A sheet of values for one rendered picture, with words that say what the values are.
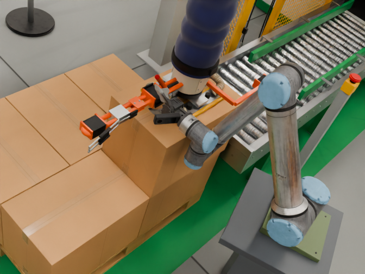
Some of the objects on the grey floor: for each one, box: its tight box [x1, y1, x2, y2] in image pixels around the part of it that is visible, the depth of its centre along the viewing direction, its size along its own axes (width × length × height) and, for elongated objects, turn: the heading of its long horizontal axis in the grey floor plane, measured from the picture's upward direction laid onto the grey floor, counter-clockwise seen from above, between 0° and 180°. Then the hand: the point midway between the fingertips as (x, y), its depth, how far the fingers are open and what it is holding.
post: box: [299, 78, 360, 170], centre depth 309 cm, size 7×7×100 cm
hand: (150, 97), depth 212 cm, fingers open, 14 cm apart
